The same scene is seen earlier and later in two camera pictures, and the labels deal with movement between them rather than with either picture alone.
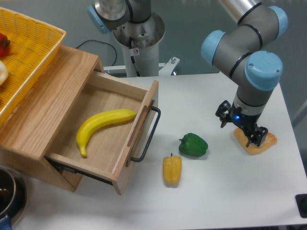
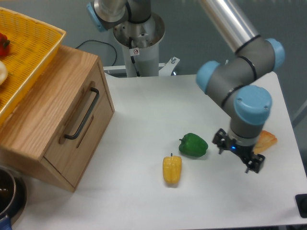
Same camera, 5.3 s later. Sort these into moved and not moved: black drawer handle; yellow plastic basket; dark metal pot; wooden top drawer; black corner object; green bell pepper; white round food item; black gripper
Moved: wooden top drawer; black drawer handle; black gripper
Not moved: green bell pepper; yellow plastic basket; dark metal pot; black corner object; white round food item
